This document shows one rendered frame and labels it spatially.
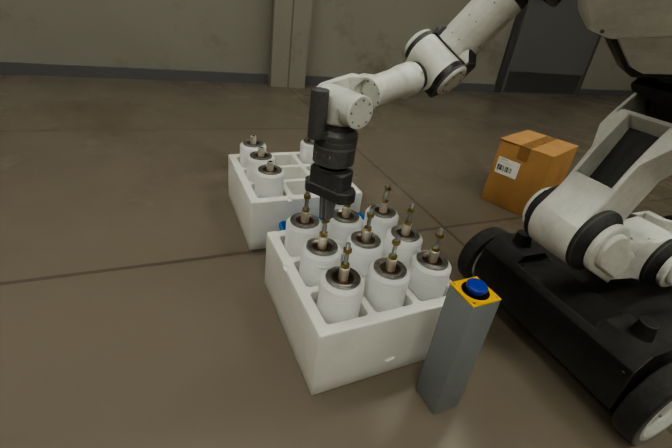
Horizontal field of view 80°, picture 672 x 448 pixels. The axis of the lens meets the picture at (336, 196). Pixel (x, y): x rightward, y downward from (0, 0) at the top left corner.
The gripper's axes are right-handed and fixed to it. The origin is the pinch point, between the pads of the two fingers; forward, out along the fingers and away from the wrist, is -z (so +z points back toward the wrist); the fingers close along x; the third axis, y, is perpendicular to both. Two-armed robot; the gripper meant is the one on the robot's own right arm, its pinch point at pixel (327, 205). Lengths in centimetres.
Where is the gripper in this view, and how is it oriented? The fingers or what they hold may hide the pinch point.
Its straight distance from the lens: 89.1
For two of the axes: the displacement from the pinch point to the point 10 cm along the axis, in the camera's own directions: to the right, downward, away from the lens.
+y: 5.8, -3.1, 7.5
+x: 8.0, 3.6, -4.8
